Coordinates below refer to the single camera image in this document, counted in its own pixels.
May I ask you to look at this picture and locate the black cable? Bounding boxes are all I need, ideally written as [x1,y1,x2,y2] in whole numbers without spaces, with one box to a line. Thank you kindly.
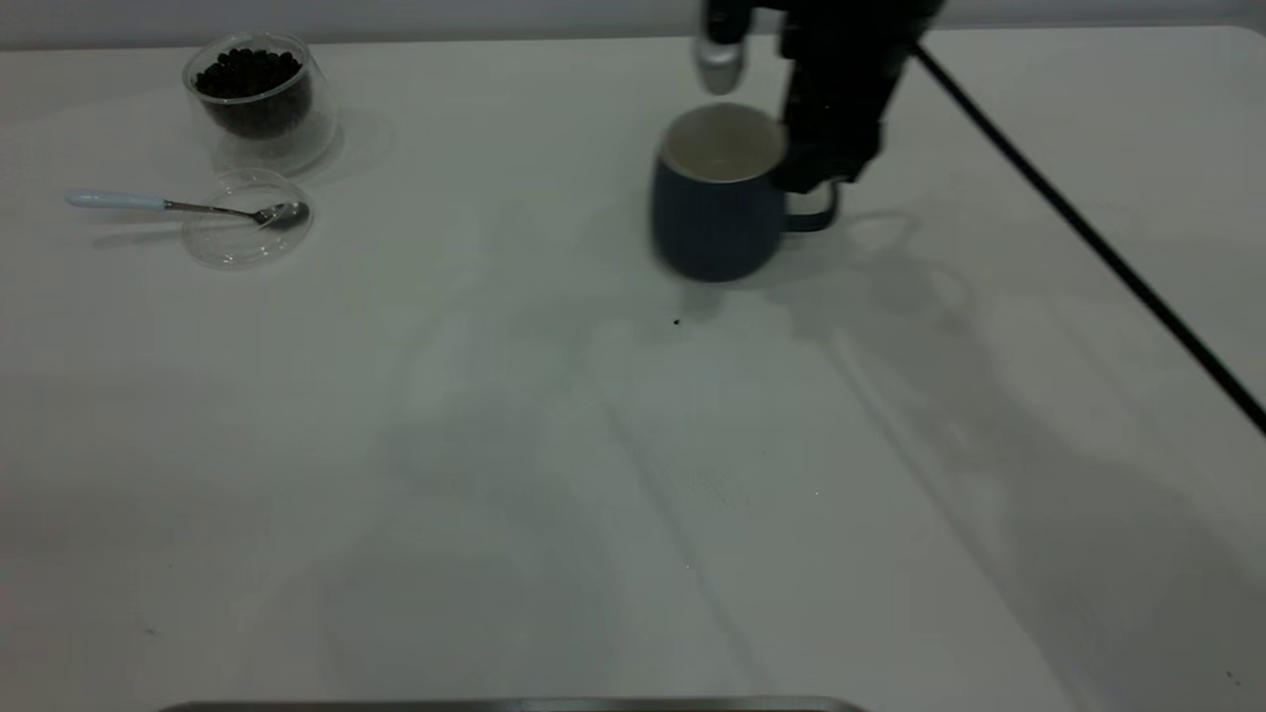
[912,44,1266,436]

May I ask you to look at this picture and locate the dark coffee beans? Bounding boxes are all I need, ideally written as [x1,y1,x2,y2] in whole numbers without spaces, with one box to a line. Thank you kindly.
[194,47,314,139]

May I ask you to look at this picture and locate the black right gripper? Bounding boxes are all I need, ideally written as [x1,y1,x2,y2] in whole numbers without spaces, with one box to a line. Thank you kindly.
[771,0,943,195]

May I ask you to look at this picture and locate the dark grey ceramic mug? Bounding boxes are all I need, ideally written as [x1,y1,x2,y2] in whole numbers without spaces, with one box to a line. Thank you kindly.
[650,103,843,284]

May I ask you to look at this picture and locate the metal spoon light blue handle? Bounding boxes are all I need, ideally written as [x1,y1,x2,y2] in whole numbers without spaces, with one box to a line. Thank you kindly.
[65,190,311,233]

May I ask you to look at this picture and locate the clear glass dish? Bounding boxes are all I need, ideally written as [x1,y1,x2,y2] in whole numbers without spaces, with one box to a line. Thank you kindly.
[182,169,316,269]

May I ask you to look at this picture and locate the clear glass jar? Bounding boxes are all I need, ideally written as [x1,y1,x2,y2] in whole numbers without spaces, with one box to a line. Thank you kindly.
[183,33,338,177]

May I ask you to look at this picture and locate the silver and black cylinder fitting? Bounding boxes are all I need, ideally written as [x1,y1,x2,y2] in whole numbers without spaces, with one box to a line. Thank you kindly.
[695,0,755,97]

